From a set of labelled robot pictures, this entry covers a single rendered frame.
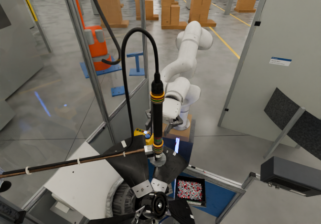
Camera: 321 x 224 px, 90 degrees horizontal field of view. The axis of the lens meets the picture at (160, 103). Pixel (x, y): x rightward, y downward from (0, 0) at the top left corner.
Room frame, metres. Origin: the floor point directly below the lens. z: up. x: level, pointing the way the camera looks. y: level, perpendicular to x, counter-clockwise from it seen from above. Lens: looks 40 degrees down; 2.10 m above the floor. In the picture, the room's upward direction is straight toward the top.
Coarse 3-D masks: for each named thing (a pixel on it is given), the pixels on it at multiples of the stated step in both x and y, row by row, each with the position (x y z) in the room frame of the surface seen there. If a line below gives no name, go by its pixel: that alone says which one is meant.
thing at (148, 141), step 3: (141, 129) 0.89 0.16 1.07; (135, 132) 0.86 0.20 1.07; (138, 132) 0.86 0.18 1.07; (141, 132) 0.86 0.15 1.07; (147, 132) 0.86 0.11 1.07; (135, 135) 0.83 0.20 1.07; (144, 135) 0.83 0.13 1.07; (150, 138) 0.80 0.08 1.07; (147, 141) 0.77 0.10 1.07; (150, 141) 0.79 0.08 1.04; (147, 144) 0.76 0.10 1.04; (150, 144) 0.79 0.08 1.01
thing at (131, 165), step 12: (120, 144) 0.49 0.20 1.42; (132, 144) 0.50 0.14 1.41; (144, 144) 0.51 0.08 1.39; (120, 156) 0.45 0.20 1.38; (132, 156) 0.45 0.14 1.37; (144, 156) 0.46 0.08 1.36; (120, 168) 0.41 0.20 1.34; (132, 168) 0.41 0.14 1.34; (144, 168) 0.41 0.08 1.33; (132, 180) 0.37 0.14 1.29; (144, 180) 0.37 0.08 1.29
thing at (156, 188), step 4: (152, 180) 0.42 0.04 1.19; (156, 180) 0.42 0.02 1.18; (152, 184) 0.39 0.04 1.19; (156, 184) 0.39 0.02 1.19; (160, 184) 0.39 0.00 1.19; (164, 184) 0.40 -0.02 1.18; (156, 188) 0.37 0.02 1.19; (160, 188) 0.37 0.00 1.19; (164, 188) 0.37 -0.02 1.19; (164, 192) 0.35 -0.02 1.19
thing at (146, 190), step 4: (148, 180) 0.37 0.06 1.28; (140, 184) 0.36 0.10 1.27; (144, 184) 0.36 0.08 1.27; (148, 184) 0.36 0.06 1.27; (132, 188) 0.35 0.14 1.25; (136, 188) 0.35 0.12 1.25; (140, 188) 0.35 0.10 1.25; (144, 188) 0.35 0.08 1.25; (148, 188) 0.35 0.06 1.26; (136, 192) 0.33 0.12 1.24; (140, 192) 0.33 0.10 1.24; (144, 192) 0.33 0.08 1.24; (148, 192) 0.33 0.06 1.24; (136, 196) 0.32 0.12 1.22; (140, 196) 0.32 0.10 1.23
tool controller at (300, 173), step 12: (264, 168) 0.52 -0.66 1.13; (276, 168) 0.46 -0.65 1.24; (288, 168) 0.46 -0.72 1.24; (300, 168) 0.46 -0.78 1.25; (312, 168) 0.46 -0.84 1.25; (264, 180) 0.47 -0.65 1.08; (276, 180) 0.43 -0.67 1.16; (288, 180) 0.41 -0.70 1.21; (300, 180) 0.40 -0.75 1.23; (312, 180) 0.40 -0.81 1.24; (300, 192) 0.39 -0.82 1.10; (312, 192) 0.37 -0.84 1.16
